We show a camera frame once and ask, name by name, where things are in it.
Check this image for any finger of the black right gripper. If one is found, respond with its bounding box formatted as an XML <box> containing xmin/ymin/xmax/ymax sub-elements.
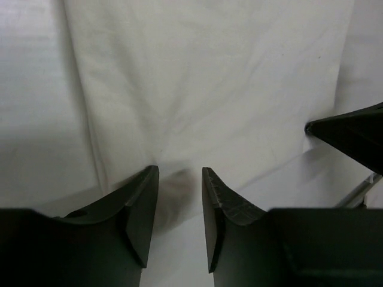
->
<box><xmin>305</xmin><ymin>103</ymin><xmax>382</xmax><ymax>175</ymax></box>

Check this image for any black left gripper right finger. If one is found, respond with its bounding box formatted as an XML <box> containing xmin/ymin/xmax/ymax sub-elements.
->
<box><xmin>202</xmin><ymin>167</ymin><xmax>382</xmax><ymax>286</ymax></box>

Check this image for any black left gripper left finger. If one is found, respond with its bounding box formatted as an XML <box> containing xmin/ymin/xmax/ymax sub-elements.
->
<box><xmin>1</xmin><ymin>166</ymin><xmax>159</xmax><ymax>286</ymax></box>

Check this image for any white t shirt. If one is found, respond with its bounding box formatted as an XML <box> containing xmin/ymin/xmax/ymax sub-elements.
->
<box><xmin>64</xmin><ymin>1</ymin><xmax>354</xmax><ymax>233</ymax></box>

